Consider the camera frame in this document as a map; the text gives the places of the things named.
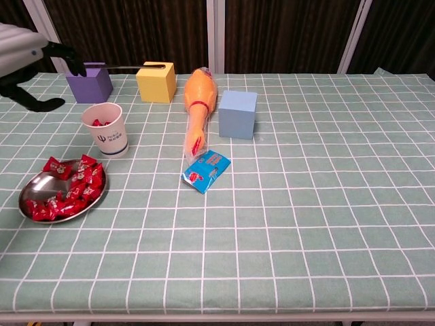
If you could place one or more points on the white table frame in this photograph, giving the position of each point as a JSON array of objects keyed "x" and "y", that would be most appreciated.
[{"x": 217, "y": 318}]

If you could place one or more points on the purple foam cube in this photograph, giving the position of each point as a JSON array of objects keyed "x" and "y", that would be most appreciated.
[{"x": 90, "y": 88}]

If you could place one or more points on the white partition frame post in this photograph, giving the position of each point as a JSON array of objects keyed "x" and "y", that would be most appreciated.
[
  {"x": 215, "y": 34},
  {"x": 354, "y": 34},
  {"x": 37, "y": 10}
]

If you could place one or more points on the blue snack packet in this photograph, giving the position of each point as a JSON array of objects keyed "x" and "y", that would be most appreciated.
[{"x": 204, "y": 171}]

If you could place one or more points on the orange rubber chicken toy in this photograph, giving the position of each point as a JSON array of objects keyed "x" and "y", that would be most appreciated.
[{"x": 200, "y": 91}]

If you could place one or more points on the green checked tablecloth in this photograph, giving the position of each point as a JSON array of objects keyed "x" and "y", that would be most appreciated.
[{"x": 306, "y": 203}]

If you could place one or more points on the round stainless steel plate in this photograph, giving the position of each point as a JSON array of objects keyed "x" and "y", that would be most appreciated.
[{"x": 40, "y": 190}]

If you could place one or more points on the light blue foam cube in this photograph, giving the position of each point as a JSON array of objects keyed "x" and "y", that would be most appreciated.
[{"x": 236, "y": 119}]

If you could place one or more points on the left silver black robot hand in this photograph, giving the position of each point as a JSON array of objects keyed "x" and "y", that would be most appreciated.
[{"x": 18, "y": 47}]

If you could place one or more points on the yellow foam cube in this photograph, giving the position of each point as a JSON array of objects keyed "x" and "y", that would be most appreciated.
[{"x": 154, "y": 86}]

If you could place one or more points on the white paper cup blue logo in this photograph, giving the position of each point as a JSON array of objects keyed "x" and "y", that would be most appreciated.
[{"x": 110, "y": 139}]

